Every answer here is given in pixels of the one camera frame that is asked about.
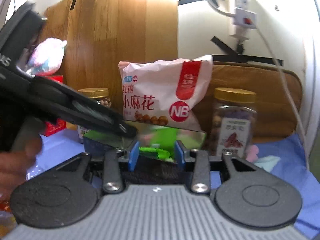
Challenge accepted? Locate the light green zip bag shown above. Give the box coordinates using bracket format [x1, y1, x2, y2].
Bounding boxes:
[139, 126, 178, 155]

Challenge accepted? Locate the person left hand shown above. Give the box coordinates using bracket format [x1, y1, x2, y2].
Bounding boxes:
[0, 135, 43, 200]

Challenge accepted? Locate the red gift bag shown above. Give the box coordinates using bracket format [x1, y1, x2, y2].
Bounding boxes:
[41, 74, 68, 137]

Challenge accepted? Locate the pink blue plush toy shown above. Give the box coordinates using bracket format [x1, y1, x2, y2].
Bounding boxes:
[26, 37, 67, 76]

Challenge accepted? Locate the black cardboard storage box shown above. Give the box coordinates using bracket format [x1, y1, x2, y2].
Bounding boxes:
[81, 119, 208, 188]

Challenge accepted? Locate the nut jar gold lid right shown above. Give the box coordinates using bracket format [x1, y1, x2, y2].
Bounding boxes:
[208, 87, 257, 158]

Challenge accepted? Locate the nut jar gold lid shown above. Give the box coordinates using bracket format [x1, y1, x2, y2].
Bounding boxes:
[208, 87, 257, 158]
[76, 87, 112, 143]

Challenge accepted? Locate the nut jar gold lid left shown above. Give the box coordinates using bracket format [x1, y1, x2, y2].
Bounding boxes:
[76, 87, 112, 143]

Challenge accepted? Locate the blue patterned tablecloth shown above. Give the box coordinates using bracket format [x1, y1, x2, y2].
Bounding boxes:
[0, 127, 320, 240]

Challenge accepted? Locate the pink twisted dough snack bag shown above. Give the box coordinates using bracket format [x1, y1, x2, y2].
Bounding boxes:
[118, 55, 213, 131]

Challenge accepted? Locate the brown cushion mat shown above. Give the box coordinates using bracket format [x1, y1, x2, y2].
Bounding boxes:
[193, 62, 297, 143]

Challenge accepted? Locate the wooden board backdrop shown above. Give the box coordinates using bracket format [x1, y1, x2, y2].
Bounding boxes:
[37, 0, 178, 112]

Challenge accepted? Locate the white power strip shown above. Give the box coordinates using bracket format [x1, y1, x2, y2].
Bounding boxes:
[229, 0, 256, 43]

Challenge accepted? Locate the white cable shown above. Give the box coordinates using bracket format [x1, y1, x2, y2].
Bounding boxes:
[199, 0, 312, 172]

